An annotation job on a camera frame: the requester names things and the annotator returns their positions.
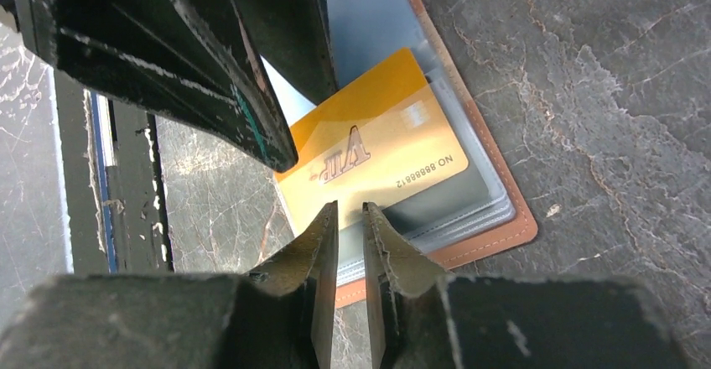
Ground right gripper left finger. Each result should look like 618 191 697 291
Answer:
1 202 338 368

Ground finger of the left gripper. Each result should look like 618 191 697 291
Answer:
236 0 338 105
11 0 298 172

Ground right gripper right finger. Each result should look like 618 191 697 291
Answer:
362 202 688 368

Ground tan leather card holder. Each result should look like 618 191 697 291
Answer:
268 0 537 307

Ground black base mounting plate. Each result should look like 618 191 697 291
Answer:
53 71 174 274

